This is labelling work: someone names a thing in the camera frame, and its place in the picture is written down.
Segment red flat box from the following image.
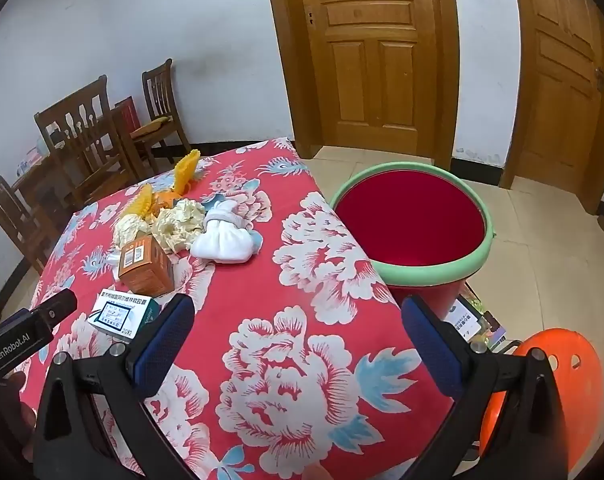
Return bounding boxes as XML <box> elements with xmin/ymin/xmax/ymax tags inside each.
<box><xmin>114</xmin><ymin>96</ymin><xmax>140</xmax><ymax>133</ymax></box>

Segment wooden panel door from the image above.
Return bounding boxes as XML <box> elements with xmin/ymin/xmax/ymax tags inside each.
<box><xmin>263</xmin><ymin>0</ymin><xmax>460</xmax><ymax>173</ymax></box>
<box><xmin>507</xmin><ymin>0</ymin><xmax>604</xmax><ymax>216</ymax></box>

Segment orange plastic stool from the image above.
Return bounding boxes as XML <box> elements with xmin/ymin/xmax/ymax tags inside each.
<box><xmin>477</xmin><ymin>329</ymin><xmax>604</xmax><ymax>471</ymax></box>

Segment orange snack packet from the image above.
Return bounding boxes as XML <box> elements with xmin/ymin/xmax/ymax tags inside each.
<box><xmin>152</xmin><ymin>187</ymin><xmax>180</xmax><ymax>208</ymax></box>

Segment red bucket with green rim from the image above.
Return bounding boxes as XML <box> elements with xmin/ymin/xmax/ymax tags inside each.
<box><xmin>328</xmin><ymin>161</ymin><xmax>498</xmax><ymax>321</ymax></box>

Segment red floral tablecloth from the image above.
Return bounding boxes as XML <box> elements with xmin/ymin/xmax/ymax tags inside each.
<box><xmin>12</xmin><ymin>137</ymin><xmax>463</xmax><ymax>480</ymax></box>

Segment colourful picture book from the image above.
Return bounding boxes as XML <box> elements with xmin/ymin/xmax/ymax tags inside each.
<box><xmin>442</xmin><ymin>285</ymin><xmax>520</xmax><ymax>356</ymax></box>

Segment yellow foam fruit net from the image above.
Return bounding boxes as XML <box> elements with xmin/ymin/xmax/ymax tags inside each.
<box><xmin>132</xmin><ymin>184</ymin><xmax>155</xmax><ymax>218</ymax></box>
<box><xmin>174</xmin><ymin>150</ymin><xmax>201</xmax><ymax>196</ymax></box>

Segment yellow brown seat cushion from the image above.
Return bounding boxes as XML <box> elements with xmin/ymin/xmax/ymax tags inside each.
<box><xmin>130</xmin><ymin>116</ymin><xmax>173</xmax><ymax>138</ymax></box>

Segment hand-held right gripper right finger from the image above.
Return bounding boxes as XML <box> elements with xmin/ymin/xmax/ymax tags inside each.
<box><xmin>401</xmin><ymin>295</ymin><xmax>570</xmax><ymax>480</ymax></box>

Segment orange cardboard box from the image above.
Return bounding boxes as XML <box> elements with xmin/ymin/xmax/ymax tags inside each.
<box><xmin>116</xmin><ymin>237</ymin><xmax>175</xmax><ymax>297</ymax></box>

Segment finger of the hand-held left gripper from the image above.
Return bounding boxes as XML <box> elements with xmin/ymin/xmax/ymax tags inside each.
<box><xmin>0</xmin><ymin>289</ymin><xmax>78</xmax><ymax>333</ymax></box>

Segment white plastic bag bundle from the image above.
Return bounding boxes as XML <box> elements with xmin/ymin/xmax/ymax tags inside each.
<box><xmin>190</xmin><ymin>199</ymin><xmax>255</xmax><ymax>265</ymax></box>

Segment wooden slat-back chair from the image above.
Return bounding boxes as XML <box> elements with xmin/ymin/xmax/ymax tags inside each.
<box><xmin>130</xmin><ymin>58</ymin><xmax>193</xmax><ymax>171</ymax></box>
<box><xmin>0</xmin><ymin>175</ymin><xmax>57</xmax><ymax>276</ymax></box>
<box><xmin>34</xmin><ymin>76</ymin><xmax>137</xmax><ymax>206</ymax></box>

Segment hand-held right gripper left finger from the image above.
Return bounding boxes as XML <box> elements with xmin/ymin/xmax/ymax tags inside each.
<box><xmin>33</xmin><ymin>293</ymin><xmax>196</xmax><ymax>480</ymax></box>

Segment white green medicine box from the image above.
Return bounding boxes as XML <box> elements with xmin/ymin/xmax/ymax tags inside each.
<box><xmin>86</xmin><ymin>288</ymin><xmax>160</xmax><ymax>345</ymax></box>

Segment cream paper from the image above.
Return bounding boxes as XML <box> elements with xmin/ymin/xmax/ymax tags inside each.
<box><xmin>152</xmin><ymin>199</ymin><xmax>207</xmax><ymax>255</ymax></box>
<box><xmin>114</xmin><ymin>214</ymin><xmax>153</xmax><ymax>250</ymax></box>

